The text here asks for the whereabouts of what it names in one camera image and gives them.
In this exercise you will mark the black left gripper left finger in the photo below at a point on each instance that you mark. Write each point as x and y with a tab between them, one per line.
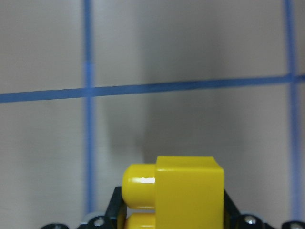
116	212

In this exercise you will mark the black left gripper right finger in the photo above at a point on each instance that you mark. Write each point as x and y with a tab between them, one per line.
231	212

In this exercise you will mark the yellow toy block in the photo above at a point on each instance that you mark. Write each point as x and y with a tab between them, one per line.
185	192

